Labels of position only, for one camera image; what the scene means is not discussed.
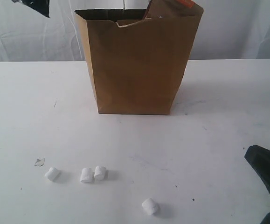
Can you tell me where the torn paper scrap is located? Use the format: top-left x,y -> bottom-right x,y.
34,158 -> 45,167

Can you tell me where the large brown paper bag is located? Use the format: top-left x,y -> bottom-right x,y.
75,9 -> 201,115

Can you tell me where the white marshmallow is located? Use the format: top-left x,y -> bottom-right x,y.
94,166 -> 107,181
142,198 -> 159,215
44,167 -> 60,182
80,168 -> 94,183

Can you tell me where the long noodle package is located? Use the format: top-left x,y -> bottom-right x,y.
12,0 -> 50,18

